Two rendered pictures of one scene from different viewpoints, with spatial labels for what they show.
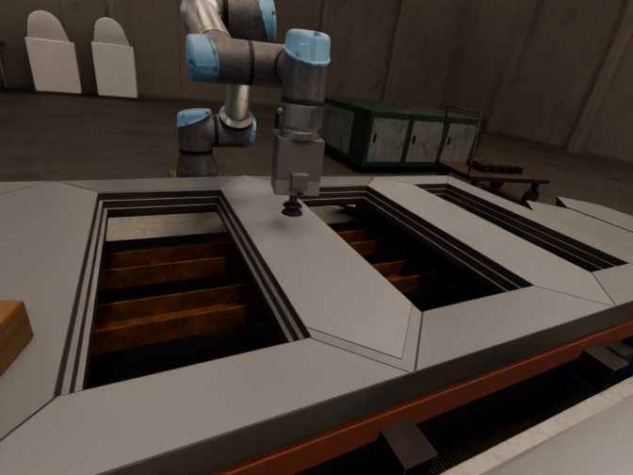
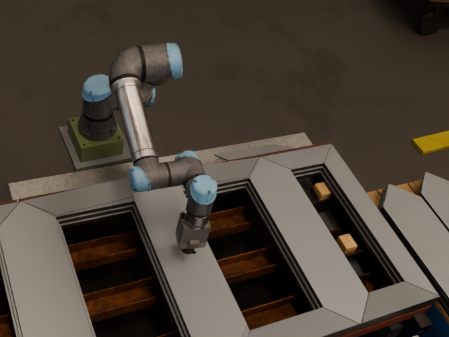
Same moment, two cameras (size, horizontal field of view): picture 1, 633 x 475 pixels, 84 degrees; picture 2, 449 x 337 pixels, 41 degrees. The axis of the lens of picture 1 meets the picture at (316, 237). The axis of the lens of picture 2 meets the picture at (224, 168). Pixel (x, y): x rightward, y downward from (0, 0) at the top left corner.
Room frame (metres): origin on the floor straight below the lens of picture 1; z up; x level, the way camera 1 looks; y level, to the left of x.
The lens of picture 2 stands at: (-0.49, 0.17, 2.47)
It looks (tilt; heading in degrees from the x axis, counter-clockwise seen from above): 46 degrees down; 353
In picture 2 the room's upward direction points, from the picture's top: 17 degrees clockwise
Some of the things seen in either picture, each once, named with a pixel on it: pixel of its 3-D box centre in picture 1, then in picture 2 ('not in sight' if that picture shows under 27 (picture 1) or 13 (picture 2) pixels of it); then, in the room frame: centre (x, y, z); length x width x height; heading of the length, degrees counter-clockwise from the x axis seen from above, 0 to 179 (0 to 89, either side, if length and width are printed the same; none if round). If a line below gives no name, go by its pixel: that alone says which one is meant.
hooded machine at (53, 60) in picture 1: (54, 55); not in sight; (7.94, 5.99, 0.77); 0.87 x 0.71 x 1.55; 121
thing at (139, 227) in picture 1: (287, 218); (180, 175); (1.18, 0.11, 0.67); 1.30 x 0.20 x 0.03; 118
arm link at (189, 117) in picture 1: (197, 128); (99, 95); (1.26, 0.47, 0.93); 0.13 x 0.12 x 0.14; 115
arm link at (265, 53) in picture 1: (279, 66); (185, 171); (0.74, 0.11, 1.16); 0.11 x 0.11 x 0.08; 25
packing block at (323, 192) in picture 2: not in sight; (322, 191); (1.12, -0.44, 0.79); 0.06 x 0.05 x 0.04; 28
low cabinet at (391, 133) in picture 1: (388, 132); not in sight; (5.80, -0.92, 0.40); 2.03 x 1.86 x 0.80; 118
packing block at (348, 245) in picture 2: not in sight; (346, 244); (0.88, -0.52, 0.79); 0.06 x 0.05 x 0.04; 28
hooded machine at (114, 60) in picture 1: (115, 59); not in sight; (8.51, 5.01, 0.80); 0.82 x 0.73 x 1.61; 121
